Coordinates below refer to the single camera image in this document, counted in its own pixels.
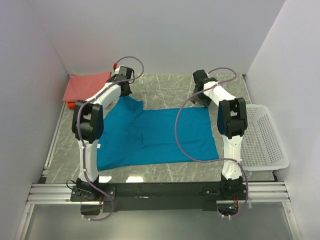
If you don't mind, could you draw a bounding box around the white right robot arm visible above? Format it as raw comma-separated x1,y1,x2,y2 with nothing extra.
191,69,248,200

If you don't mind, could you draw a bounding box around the folded orange t shirt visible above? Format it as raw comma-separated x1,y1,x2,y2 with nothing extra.
66,102,76,110

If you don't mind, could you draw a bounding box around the aluminium extrusion rail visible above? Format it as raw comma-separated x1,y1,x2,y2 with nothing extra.
26,181,76,204

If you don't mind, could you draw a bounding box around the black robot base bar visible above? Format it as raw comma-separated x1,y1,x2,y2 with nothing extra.
70,181,248,213

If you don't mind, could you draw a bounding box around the white perforated plastic basket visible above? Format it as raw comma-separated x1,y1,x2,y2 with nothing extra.
240,104,290,171

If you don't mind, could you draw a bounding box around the teal blue t shirt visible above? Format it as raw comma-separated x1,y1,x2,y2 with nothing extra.
97,96,219,171

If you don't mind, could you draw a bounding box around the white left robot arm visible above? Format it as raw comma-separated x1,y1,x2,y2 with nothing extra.
71,64,135,201

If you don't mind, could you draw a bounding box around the folded salmon pink t shirt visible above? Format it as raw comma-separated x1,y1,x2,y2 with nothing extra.
62,72,111,103

